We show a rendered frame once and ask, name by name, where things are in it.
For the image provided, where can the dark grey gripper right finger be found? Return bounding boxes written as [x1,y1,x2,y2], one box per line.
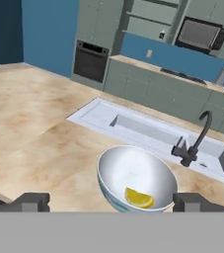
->
[172,192,224,212]

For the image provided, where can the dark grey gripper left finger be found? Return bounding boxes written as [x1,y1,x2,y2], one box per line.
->
[0,192,51,212]

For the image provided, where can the yellow lemon wedge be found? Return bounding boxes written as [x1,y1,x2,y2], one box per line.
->
[124,186,156,210]

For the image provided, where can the white bowl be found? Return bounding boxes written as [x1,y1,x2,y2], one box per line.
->
[97,144,179,212]

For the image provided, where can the dark grey tap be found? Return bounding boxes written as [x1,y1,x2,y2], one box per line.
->
[171,110,213,168]

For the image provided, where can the white sink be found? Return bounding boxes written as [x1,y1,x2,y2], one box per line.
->
[65,97,224,189]

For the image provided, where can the grey-green base cupboard run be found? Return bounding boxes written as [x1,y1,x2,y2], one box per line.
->
[103,54,224,139]

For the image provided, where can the black hob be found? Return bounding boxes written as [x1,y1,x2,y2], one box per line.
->
[160,67,207,85]

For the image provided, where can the grey cylinder jar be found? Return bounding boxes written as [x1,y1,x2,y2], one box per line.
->
[215,66,224,86]

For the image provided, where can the black built-in oven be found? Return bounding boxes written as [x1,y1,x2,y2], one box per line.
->
[72,39,111,84]

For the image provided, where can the black microwave oven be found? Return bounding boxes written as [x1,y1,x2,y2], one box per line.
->
[174,16,224,52]

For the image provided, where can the grey-green tall cupboard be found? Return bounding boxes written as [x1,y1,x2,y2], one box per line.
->
[71,0,125,92]

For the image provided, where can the grey-green wall shelves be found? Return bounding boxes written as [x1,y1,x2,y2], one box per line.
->
[121,0,187,44]

